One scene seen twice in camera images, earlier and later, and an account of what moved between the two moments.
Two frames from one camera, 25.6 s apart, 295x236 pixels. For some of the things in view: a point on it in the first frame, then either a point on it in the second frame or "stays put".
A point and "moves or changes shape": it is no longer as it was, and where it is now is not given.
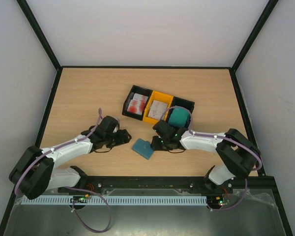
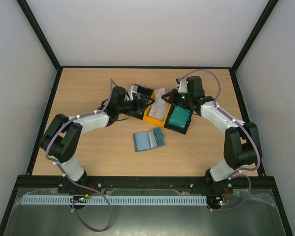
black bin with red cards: x=139 y=91 stays put
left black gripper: x=123 y=138 to x=142 y=106
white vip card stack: x=157 y=109 stays put
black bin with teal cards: x=179 y=113 stays put
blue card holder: x=143 y=147 moves or changes shape
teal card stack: x=179 y=117 stays put
